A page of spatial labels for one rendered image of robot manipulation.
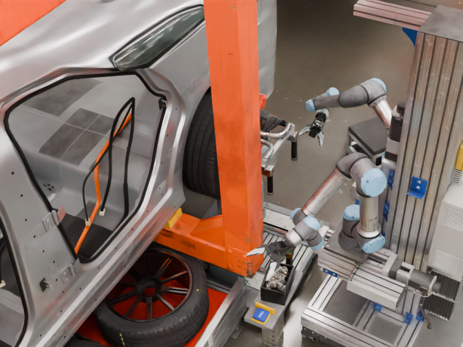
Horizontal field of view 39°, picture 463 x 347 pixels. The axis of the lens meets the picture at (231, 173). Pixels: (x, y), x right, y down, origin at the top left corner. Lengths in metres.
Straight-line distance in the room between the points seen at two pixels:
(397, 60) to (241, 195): 3.50
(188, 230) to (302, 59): 3.04
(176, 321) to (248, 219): 0.69
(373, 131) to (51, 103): 2.31
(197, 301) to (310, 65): 3.25
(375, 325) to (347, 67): 3.01
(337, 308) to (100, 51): 2.03
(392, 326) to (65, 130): 2.23
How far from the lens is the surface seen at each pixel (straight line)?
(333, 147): 5.28
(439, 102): 2.89
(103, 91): 4.24
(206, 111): 3.73
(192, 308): 3.58
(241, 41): 2.66
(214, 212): 4.43
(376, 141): 4.84
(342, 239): 3.40
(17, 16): 1.65
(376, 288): 3.39
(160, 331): 3.53
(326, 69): 6.20
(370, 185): 2.89
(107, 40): 3.03
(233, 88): 2.79
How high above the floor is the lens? 3.38
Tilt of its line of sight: 42 degrees down
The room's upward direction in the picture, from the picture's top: 4 degrees counter-clockwise
